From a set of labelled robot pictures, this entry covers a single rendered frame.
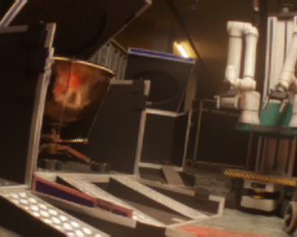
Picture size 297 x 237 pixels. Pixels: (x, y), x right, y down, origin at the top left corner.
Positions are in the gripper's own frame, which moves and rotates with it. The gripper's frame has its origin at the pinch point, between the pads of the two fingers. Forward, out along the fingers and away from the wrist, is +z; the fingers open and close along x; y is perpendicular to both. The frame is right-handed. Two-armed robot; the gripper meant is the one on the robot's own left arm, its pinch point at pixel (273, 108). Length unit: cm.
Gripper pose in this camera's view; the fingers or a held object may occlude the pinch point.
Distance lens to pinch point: 246.1
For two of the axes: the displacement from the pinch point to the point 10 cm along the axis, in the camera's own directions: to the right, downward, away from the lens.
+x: 6.4, 1.7, -7.5
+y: -5.9, -5.1, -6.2
